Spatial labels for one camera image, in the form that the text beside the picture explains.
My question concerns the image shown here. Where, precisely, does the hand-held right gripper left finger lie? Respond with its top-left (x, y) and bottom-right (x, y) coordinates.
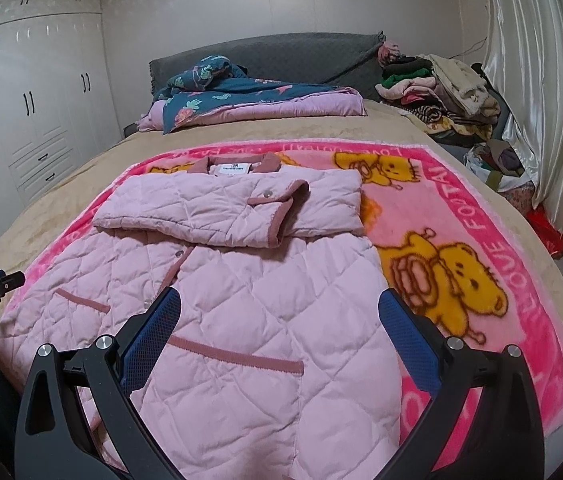
top-left (14, 287), bottom-right (185, 480)

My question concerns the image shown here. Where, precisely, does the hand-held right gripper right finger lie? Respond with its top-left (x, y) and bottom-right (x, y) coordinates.
top-left (378, 287), bottom-right (545, 480)

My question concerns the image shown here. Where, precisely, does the pink quilted jacket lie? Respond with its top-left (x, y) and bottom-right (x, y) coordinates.
top-left (0, 154), bottom-right (405, 480)

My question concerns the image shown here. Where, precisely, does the white bag of clothes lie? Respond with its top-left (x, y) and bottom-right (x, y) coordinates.
top-left (465, 141), bottom-right (538, 188)

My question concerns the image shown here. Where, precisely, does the pile of folded clothes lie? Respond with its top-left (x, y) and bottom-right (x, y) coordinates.
top-left (375, 54), bottom-right (502, 147)

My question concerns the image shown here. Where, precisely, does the dark teal cloth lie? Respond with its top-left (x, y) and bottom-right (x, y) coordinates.
top-left (0, 360), bottom-right (25, 413)

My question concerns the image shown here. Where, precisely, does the pink bear printed blanket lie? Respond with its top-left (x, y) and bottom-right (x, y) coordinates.
top-left (0, 137), bottom-right (563, 480)

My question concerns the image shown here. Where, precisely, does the white wardrobe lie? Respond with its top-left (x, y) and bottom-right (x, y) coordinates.
top-left (0, 0), bottom-right (128, 261)

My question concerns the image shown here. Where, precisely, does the red plastic bag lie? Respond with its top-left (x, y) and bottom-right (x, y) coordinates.
top-left (526, 204), bottom-right (563, 257)

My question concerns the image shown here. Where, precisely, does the blue floral quilt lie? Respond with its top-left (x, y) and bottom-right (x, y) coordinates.
top-left (136, 54), bottom-right (368, 135)

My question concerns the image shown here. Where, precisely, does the pink knitted garment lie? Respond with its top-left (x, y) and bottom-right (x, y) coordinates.
top-left (377, 42), bottom-right (403, 66)

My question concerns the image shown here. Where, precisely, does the white satin curtain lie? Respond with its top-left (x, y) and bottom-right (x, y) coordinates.
top-left (481, 0), bottom-right (563, 281)

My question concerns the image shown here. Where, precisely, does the grey headboard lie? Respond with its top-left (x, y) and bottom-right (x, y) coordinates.
top-left (149, 31), bottom-right (387, 102)

